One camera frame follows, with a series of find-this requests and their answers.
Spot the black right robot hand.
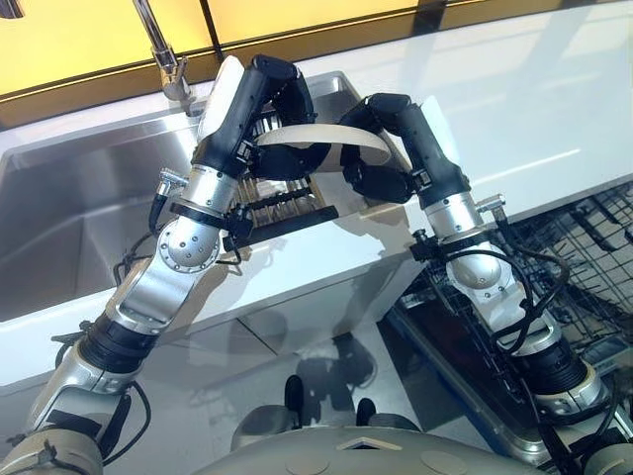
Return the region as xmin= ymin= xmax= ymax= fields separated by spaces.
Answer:
xmin=333 ymin=92 xmax=470 ymax=202

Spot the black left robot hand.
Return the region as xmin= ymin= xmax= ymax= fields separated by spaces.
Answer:
xmin=193 ymin=53 xmax=336 ymax=181

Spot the white round plate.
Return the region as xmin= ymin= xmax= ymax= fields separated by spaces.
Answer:
xmin=257 ymin=124 xmax=392 ymax=175

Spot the open dishwasher door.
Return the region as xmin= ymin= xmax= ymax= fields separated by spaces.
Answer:
xmin=385 ymin=291 xmax=633 ymax=470

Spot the chrome kitchen faucet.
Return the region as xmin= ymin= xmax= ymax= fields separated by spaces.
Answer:
xmin=132 ymin=0 xmax=195 ymax=116

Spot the black wooden dish rack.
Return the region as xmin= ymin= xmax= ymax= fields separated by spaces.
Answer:
xmin=234 ymin=105 xmax=340 ymax=245

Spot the stainless steel sink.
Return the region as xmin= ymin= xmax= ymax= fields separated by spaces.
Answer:
xmin=0 ymin=70 xmax=367 ymax=323

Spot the dark robot foot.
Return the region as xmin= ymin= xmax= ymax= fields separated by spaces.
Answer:
xmin=284 ymin=374 xmax=305 ymax=429
xmin=355 ymin=397 xmax=377 ymax=427

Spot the grey robot torso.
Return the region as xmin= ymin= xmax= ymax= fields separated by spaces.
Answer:
xmin=187 ymin=401 xmax=555 ymax=475

